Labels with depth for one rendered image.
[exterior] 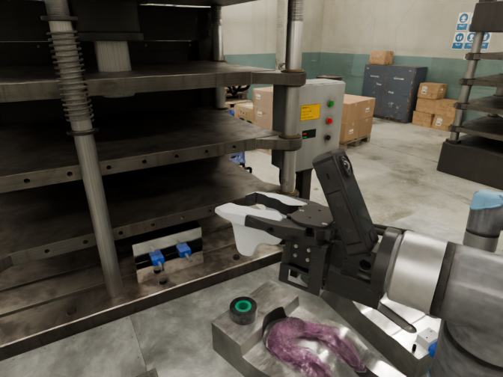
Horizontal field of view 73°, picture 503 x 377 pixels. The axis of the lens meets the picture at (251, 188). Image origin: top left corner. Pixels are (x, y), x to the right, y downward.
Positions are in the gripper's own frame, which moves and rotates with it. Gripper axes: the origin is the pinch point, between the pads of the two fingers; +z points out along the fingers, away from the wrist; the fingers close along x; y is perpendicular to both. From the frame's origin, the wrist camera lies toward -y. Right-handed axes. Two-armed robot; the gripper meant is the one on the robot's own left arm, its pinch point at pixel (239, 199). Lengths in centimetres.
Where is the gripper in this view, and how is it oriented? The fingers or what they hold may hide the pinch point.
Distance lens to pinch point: 45.5
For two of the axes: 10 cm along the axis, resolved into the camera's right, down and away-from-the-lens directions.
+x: 5.4, -2.1, 8.1
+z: -8.4, -2.2, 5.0
